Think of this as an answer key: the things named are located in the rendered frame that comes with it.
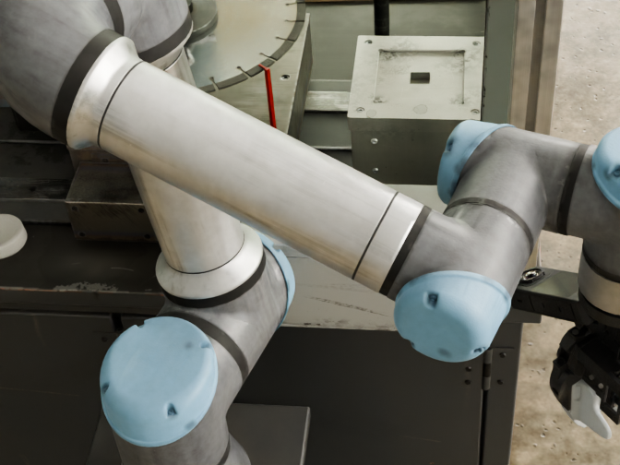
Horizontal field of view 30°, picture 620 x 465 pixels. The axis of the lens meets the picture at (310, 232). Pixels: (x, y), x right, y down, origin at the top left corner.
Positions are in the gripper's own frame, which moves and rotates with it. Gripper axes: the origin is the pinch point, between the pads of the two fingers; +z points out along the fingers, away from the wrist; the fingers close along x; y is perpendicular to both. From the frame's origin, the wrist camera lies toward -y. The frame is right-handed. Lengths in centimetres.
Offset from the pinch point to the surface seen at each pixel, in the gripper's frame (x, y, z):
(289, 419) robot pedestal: -18.8, -26.6, 16.2
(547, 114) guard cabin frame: 14.7, -23.7, -14.6
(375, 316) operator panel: -2.9, -31.7, 13.7
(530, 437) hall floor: 40, -45, 91
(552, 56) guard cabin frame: 14.6, -23.8, -22.2
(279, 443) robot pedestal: -21.6, -24.5, 16.2
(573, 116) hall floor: 111, -112, 91
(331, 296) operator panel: -6.9, -35.0, 10.2
